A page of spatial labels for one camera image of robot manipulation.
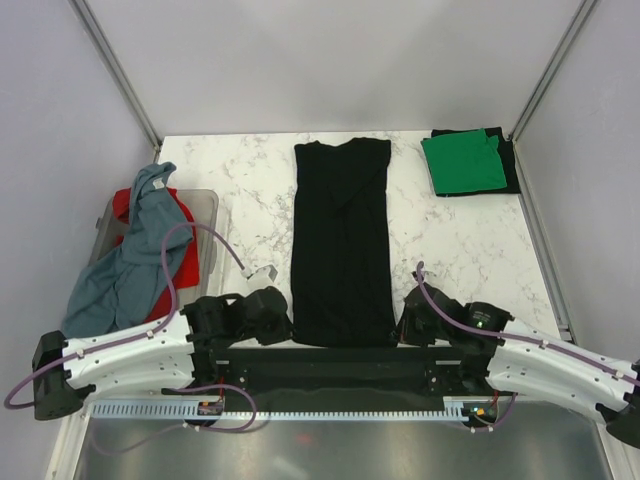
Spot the black t-shirt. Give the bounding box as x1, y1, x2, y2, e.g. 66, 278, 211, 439
436, 127, 521, 197
290, 138, 397, 348

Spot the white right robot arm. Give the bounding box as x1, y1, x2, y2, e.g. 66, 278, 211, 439
399, 284, 639, 447

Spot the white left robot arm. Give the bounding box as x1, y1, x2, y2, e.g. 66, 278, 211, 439
32, 287, 293, 421

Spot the red t-shirt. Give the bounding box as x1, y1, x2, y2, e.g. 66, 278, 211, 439
112, 188, 200, 323

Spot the clear plastic bin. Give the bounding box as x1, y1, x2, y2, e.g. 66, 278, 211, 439
89, 189, 219, 307

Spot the blue-grey t-shirt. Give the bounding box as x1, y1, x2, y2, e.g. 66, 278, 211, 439
62, 162, 194, 338

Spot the folded green t-shirt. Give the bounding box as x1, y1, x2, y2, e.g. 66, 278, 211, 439
421, 129, 507, 196

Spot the folded black t-shirt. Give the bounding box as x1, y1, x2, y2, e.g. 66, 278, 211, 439
436, 127, 521, 197

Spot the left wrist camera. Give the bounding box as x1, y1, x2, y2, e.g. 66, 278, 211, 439
241, 265, 278, 291

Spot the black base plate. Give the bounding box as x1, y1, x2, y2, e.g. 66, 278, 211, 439
185, 346, 509, 409

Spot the white slotted cable duct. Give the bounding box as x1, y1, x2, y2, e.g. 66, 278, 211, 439
89, 397, 468, 422

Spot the left aluminium frame post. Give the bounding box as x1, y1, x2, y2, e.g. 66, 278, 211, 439
68, 0, 162, 154

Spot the aluminium frame post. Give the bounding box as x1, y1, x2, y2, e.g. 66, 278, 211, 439
508, 0, 600, 142
68, 0, 162, 154

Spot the right aluminium frame post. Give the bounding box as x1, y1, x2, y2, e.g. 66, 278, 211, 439
508, 0, 600, 142

